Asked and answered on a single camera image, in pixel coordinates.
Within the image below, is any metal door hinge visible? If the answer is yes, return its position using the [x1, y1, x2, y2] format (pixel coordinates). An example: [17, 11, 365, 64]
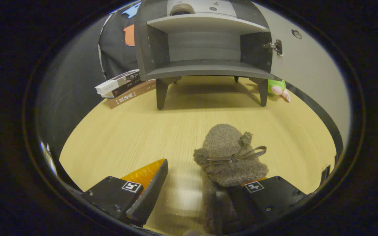
[263, 39, 283, 56]

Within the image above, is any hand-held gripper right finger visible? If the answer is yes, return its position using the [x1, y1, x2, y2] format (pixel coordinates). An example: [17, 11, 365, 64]
[214, 176, 307, 235]

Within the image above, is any white shoe cabinet door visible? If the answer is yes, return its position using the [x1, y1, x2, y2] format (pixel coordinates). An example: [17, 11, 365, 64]
[253, 2, 352, 156]

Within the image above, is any brown book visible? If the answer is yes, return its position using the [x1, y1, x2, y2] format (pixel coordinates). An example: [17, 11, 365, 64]
[107, 80, 157, 109]

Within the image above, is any dark grey shoe cabinet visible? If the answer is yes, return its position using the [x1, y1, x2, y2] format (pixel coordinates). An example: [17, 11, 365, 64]
[134, 0, 275, 110]

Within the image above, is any black backdrop cloth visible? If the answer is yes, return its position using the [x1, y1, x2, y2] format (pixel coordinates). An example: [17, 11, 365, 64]
[36, 2, 142, 164]

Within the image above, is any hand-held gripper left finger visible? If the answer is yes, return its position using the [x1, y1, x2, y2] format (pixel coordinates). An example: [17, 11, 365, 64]
[81, 159, 169, 227]

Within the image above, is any black book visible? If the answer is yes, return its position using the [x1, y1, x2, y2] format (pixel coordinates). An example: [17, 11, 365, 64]
[101, 74, 143, 99]

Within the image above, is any brown fuzzy shoe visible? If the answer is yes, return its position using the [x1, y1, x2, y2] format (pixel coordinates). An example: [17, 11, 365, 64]
[170, 3, 196, 16]
[193, 124, 269, 235]

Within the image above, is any green plush toy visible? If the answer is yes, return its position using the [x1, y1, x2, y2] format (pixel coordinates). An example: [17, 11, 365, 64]
[268, 79, 291, 102]

